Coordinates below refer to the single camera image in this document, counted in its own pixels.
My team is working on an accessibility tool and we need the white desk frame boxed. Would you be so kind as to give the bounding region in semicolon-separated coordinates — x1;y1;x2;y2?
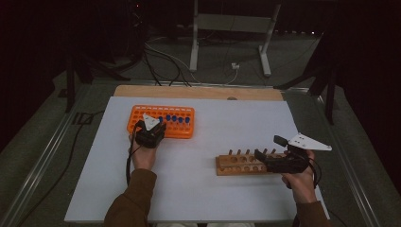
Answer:
188;0;282;78

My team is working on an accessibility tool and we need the black metal stand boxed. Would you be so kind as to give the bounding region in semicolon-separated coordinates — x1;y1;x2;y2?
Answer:
64;53;131;114
273;31;338;125

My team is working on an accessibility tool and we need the orange plastic test tube rack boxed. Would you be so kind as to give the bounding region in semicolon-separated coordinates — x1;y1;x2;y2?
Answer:
126;104;196;140

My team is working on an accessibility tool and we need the left hand-held gripper cable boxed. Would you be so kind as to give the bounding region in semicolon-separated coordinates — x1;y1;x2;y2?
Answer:
125;121;143;187

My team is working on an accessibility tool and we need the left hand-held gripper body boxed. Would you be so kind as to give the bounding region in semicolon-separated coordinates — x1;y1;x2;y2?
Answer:
134;113;164;149

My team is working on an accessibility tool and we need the hand-held gripper cable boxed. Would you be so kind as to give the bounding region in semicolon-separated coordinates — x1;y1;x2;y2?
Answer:
125;121;143;187
310;157;323;190

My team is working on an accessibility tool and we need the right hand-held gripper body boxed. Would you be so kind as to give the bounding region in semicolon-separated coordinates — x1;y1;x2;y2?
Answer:
266;132;333;174

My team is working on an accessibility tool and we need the wooden test tube rack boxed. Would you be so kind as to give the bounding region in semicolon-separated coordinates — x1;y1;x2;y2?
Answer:
215;148;289;177

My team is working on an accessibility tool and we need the black equipment stand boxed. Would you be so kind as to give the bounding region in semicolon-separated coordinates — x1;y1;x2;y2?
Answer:
127;0;149;62

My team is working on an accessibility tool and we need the person's left hand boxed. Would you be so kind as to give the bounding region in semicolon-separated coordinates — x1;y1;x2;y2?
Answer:
129;135;159;171

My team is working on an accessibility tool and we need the white power adapter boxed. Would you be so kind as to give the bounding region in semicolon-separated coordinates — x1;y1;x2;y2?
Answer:
224;61;240;85

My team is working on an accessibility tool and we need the person's right hand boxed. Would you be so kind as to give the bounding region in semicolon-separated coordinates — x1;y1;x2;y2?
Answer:
281;150;318;204

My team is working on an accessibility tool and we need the right hand-held gripper cable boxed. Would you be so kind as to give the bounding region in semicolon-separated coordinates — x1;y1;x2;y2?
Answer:
310;157;323;190

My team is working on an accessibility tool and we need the black looped floor cable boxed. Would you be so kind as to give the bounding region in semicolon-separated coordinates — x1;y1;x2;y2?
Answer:
143;46;193;88

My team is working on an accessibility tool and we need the white table sheet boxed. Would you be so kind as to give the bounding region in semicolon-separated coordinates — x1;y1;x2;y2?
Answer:
64;96;330;223

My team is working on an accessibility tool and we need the metal floor frame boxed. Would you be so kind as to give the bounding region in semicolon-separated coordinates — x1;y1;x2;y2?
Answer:
0;79;401;227

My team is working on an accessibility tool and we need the white floor cable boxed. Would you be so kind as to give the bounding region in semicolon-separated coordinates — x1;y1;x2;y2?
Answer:
145;42;202;84

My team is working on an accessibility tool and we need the black floor bracket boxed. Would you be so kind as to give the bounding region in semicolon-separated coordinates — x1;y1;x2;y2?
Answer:
72;112;95;126

